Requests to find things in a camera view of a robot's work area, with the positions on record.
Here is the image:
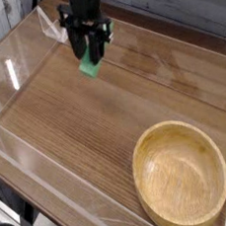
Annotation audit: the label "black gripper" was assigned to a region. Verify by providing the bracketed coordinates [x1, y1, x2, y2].
[57, 0, 112, 64]

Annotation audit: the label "green rectangular block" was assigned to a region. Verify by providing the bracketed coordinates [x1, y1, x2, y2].
[79, 22, 114, 78]

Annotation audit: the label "brown wooden bowl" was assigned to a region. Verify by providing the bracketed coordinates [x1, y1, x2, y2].
[132, 120, 226, 226]

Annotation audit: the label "clear acrylic corner bracket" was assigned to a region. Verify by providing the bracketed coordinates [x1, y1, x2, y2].
[37, 5, 68, 43]

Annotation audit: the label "clear acrylic tray wall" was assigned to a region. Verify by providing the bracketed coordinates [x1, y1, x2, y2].
[0, 9, 226, 226]

